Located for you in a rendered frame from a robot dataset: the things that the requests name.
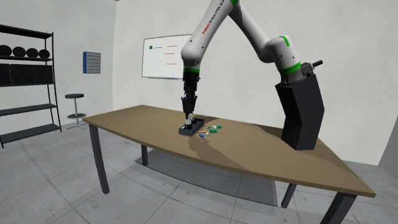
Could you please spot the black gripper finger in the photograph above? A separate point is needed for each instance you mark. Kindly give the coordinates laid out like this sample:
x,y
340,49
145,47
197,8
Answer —
x,y
192,106
186,108

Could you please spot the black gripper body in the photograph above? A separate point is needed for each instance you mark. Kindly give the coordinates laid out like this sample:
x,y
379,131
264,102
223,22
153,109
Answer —
x,y
189,89

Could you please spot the dark grey three-compartment bin rack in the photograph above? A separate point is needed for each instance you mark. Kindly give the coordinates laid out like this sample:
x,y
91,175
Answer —
x,y
191,129

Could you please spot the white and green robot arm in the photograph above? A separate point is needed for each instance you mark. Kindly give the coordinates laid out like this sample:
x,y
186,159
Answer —
x,y
280,50

